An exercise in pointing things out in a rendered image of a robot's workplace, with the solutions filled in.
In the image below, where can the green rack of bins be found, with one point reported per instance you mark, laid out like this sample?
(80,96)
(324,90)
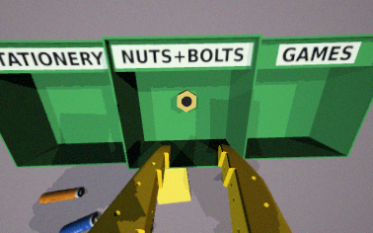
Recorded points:
(52,114)

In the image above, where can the yellow hex nut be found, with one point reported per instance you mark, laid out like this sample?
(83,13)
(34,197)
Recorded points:
(186,100)

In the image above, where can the blue battery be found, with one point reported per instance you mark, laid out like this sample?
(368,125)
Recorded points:
(81,224)

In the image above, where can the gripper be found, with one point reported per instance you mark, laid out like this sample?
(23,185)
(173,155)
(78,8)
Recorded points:
(252,207)

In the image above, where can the yellow block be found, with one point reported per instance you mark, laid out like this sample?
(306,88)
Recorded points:
(175,186)

